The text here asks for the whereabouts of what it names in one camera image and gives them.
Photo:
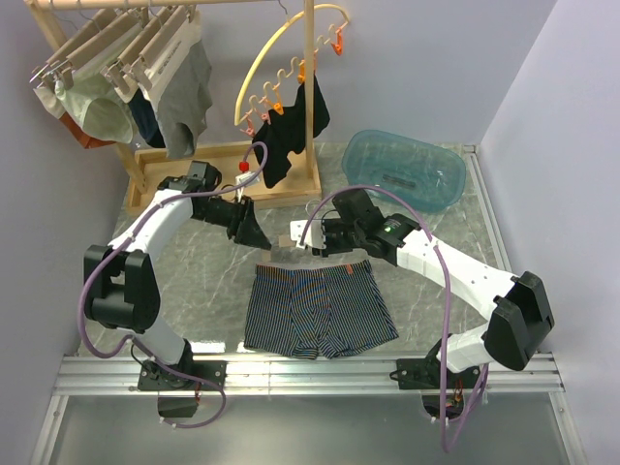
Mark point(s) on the light green hanging underwear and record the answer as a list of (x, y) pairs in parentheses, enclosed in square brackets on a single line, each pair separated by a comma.
[(93, 103)]

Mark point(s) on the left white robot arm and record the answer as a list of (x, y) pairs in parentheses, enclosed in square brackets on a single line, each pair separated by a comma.
[(120, 290)]

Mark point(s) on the navy striped underwear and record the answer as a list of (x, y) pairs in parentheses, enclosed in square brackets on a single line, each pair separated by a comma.
[(327, 311)]

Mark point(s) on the blue plastic basin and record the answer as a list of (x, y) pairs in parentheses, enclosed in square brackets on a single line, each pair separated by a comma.
[(429, 178)]

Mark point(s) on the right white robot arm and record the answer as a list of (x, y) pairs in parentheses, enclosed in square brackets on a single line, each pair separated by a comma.
[(515, 308)]

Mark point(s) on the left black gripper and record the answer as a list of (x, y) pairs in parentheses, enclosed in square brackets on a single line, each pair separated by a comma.
[(244, 228)]

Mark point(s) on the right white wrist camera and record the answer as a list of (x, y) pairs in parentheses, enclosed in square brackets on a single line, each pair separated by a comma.
[(311, 236)]

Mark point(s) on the black hanging underwear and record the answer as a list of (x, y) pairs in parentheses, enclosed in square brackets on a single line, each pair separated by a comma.
[(284, 133)]

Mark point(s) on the beige hanger with green underwear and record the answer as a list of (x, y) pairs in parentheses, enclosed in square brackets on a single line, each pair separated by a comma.
[(98, 42)]

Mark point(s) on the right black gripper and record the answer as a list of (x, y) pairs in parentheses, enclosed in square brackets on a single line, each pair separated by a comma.
[(328, 224)]

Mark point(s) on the dark blue hanging underwear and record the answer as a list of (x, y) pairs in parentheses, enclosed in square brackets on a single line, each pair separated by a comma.
[(145, 119)]

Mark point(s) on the grey hanging underwear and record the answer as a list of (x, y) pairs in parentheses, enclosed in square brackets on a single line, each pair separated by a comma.
[(179, 93)]

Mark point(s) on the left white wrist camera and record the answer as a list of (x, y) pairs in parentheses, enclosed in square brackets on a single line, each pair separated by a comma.
[(246, 178)]

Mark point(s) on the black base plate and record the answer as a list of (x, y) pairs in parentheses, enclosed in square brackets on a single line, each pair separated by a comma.
[(203, 375), (415, 373)]

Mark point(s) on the beige clip hanger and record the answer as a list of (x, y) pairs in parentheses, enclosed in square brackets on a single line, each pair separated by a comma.
[(277, 221)]

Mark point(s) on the beige hanger with grey underwear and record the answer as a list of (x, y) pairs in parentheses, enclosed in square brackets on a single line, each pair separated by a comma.
[(149, 44)]

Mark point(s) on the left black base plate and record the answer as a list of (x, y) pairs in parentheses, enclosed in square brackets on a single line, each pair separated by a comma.
[(203, 375)]

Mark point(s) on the yellow curved clip hanger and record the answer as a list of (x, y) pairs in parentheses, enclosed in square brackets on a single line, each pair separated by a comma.
[(246, 105)]

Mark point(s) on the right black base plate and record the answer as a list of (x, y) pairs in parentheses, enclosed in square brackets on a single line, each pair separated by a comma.
[(415, 373)]

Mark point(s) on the orange hanging underwear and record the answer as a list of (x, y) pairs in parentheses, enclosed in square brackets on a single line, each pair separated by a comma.
[(86, 141)]

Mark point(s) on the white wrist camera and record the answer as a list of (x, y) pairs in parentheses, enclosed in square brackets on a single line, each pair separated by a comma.
[(311, 236), (246, 178)]

